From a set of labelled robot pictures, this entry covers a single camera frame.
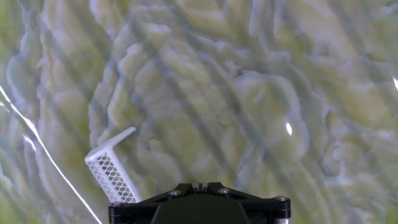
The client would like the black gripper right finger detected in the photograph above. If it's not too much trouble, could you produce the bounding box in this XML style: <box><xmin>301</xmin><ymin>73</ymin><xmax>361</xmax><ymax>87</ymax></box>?
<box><xmin>198</xmin><ymin>182</ymin><xmax>292</xmax><ymax>224</ymax></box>

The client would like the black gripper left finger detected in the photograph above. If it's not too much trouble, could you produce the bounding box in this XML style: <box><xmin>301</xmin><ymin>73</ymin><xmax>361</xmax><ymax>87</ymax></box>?
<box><xmin>108</xmin><ymin>182</ymin><xmax>200</xmax><ymax>224</ymax></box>

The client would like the white mesh miniature goal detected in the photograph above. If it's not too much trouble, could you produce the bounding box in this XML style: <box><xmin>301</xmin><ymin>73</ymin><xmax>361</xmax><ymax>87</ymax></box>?
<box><xmin>84</xmin><ymin>126</ymin><xmax>144</xmax><ymax>205</ymax></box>

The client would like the green marble pattern mat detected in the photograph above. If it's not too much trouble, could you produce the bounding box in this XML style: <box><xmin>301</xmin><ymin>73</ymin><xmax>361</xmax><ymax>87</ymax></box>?
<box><xmin>0</xmin><ymin>0</ymin><xmax>398</xmax><ymax>224</ymax></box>

